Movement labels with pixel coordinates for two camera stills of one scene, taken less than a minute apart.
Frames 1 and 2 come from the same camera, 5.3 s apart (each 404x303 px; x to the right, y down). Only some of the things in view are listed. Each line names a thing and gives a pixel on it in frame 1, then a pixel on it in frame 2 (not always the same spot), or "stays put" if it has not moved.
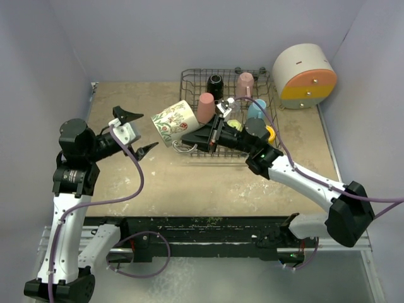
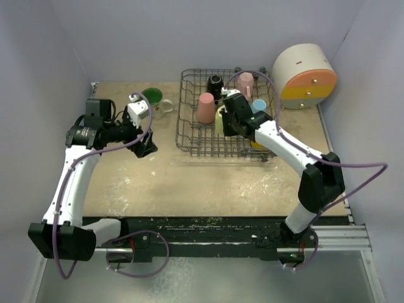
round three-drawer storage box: (303, 77) stays put
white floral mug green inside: (174, 121) to (159, 106)
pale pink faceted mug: (245, 84) stays put
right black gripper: (201, 137) to (228, 131)
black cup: (215, 86) stays put
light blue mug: (254, 110) stays put
